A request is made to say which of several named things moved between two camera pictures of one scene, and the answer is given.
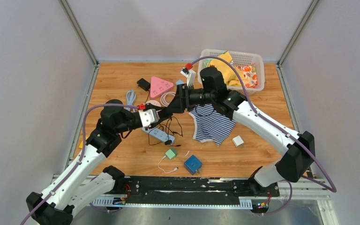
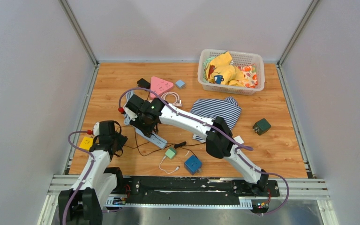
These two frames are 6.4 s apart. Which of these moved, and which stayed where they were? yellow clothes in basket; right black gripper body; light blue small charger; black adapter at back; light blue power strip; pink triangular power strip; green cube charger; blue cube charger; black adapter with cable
Moved: black adapter with cable; light blue power strip; right black gripper body
Stayed: black adapter at back; blue cube charger; light blue small charger; pink triangular power strip; green cube charger; yellow clothes in basket
